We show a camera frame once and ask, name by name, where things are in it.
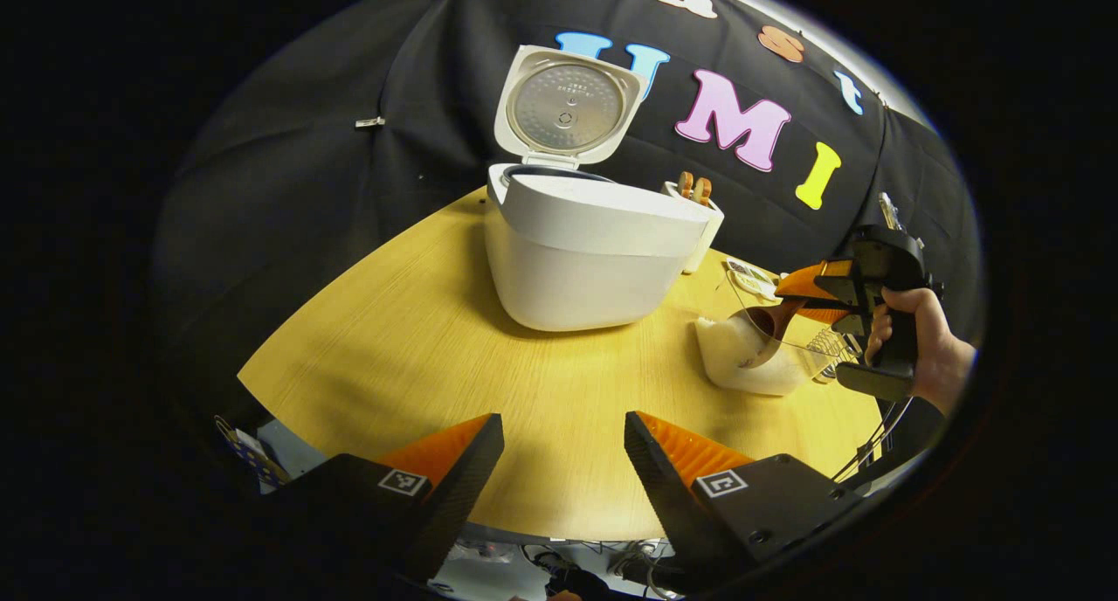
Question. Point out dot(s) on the brown wooden spoon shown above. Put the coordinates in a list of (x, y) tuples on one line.
[(769, 320)]

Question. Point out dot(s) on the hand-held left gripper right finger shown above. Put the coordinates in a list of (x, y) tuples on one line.
[(668, 496)]

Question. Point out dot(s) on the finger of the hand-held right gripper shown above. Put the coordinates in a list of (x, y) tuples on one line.
[(825, 314), (808, 282)]

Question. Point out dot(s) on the white rice cooker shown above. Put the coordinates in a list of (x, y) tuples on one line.
[(576, 269)]

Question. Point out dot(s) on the black backdrop cloth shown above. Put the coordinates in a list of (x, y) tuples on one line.
[(306, 190)]

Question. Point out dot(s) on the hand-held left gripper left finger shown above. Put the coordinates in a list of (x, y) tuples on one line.
[(458, 505)]

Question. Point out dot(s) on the white divided bean dish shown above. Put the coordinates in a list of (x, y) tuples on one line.
[(747, 278)]

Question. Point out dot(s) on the white cloth clip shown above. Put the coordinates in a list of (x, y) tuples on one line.
[(370, 122)]

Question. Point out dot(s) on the clear box of rice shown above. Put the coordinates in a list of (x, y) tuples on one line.
[(742, 369)]

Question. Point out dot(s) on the bread slice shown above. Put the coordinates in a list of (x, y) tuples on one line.
[(686, 184), (703, 190)]

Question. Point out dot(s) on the white toaster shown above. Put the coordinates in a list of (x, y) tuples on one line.
[(709, 234)]

